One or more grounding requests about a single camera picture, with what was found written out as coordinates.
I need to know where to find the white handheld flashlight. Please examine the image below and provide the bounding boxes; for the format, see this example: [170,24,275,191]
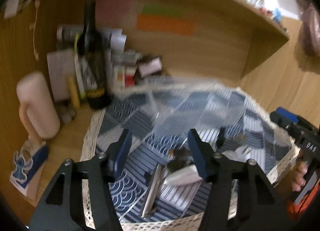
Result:
[164,165,202,186]

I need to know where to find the clear plastic storage box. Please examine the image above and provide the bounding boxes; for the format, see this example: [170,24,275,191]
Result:
[113,76,292,222]

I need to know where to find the person's right hand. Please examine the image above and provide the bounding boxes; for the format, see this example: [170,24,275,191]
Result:
[291,150,308,192]

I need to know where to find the dark ornate metal trinket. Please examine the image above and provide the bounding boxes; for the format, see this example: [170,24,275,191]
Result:
[167,147,193,173]

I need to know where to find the blue white patterned tablecloth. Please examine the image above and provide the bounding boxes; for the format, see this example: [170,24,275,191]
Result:
[80,85,301,231]

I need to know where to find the brown striped lighter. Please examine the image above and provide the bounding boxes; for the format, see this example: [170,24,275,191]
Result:
[141,163,164,219]

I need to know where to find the yellow wooden stick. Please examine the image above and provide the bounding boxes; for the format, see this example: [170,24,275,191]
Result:
[67,75,80,109]

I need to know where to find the white box coloured dots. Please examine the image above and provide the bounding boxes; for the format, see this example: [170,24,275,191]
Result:
[113,65,125,89]

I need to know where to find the red white small box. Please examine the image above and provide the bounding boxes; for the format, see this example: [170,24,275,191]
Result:
[125,67,136,88]

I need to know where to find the white small cardboard box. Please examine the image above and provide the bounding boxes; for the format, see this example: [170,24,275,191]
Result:
[138,57,163,78]

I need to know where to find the stacked magazines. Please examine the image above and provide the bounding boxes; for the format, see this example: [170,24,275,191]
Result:
[111,49,143,65]

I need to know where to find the white paper notepad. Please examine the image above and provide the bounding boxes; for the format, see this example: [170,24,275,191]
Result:
[47,49,75,102]

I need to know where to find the dark wine bottle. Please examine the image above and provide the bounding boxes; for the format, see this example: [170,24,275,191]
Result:
[77,1,113,110]

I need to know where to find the rolled white papers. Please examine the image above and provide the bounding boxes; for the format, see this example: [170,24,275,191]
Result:
[56,25,126,53]

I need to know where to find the orange sticky note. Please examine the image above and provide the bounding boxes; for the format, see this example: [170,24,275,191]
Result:
[136,14,195,36]

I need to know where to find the pink sticky note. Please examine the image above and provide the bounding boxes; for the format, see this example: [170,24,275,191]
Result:
[95,0,137,29]

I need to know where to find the green sticky note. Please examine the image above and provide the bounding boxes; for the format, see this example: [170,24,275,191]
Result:
[142,5,184,17]

